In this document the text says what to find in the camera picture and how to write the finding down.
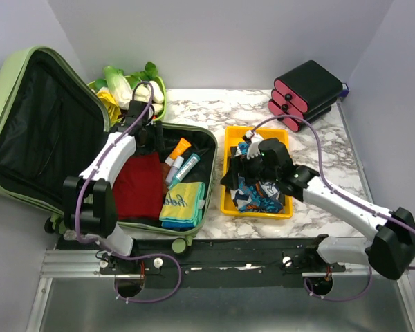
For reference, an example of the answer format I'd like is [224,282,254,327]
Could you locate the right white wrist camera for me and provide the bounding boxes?
[243,130,264,159]

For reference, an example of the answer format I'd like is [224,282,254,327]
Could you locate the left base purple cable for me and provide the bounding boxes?
[103,253,183,306]

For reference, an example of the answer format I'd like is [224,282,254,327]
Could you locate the white radish toy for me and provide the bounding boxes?
[149,80,165,104]

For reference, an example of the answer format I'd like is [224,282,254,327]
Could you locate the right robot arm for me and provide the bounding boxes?
[221,138,415,280]

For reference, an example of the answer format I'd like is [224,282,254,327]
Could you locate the brown microfibre cloth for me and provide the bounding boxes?
[160,163,171,192]

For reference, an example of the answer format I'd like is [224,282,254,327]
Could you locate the black stacked case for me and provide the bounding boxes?
[268,60,343,132]

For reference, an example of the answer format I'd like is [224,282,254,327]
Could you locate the orange cream tube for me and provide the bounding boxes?
[165,138,192,166]

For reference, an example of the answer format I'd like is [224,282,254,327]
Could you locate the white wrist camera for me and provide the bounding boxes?
[243,130,264,159]
[133,83,151,103]

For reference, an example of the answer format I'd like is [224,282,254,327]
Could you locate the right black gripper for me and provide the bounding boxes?
[220,148,279,190]

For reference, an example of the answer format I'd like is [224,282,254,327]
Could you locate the green vegetable basket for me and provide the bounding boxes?
[88,76,167,125]

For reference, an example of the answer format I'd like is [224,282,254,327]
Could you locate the blue patterned garment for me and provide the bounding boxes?
[230,142,286,214]

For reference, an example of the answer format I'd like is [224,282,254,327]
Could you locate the napa cabbage toy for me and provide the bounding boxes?
[103,66,132,110]

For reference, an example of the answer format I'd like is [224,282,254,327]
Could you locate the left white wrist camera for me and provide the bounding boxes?
[133,83,151,103]

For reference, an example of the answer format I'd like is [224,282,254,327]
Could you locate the green hard-shell suitcase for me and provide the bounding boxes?
[0,46,219,253]

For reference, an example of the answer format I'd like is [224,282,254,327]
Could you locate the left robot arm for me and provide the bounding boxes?
[62,100,153,273]

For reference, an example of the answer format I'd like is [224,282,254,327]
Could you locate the teal spray bottle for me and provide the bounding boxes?
[168,153,200,190]

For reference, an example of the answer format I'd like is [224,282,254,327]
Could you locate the yellow cabbage toy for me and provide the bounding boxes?
[97,88,122,125]

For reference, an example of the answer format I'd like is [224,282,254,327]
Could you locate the white lilac bottle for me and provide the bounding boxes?
[165,156,184,185]

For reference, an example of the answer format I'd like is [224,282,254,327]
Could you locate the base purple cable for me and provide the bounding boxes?
[304,266,373,302]
[103,253,183,306]

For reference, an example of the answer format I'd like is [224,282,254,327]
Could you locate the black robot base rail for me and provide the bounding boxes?
[100,234,347,290]

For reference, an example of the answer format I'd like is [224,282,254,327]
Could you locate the green leafy vegetable toy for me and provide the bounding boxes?
[127,62,158,88]

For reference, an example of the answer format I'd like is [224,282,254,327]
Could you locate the yellow plastic tray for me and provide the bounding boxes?
[219,125,295,220]

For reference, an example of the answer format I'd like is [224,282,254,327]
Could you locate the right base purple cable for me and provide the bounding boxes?
[304,266,373,302]

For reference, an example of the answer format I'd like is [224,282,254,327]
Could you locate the purple box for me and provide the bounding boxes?
[339,83,350,99]

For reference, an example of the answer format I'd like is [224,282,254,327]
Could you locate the dark red cloth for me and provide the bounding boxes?
[113,152,163,220]

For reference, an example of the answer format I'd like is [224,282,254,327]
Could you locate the yellow blue towel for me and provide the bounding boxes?
[159,182,205,230]

